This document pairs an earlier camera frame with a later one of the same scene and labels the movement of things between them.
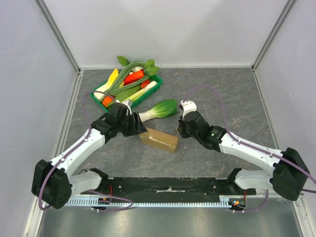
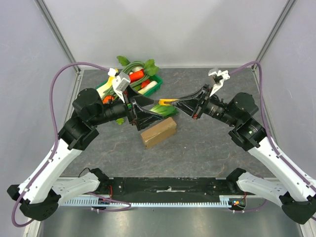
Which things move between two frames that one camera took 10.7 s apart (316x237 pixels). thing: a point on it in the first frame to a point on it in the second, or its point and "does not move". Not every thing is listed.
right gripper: x=184 y=128 to x=200 y=105
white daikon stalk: x=99 y=95 does not move
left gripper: x=138 y=127 to x=142 y=119
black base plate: x=167 y=188 does not move
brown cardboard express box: x=162 y=141 to x=159 y=132
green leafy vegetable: x=149 y=66 does not move
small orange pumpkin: x=106 y=100 does not move
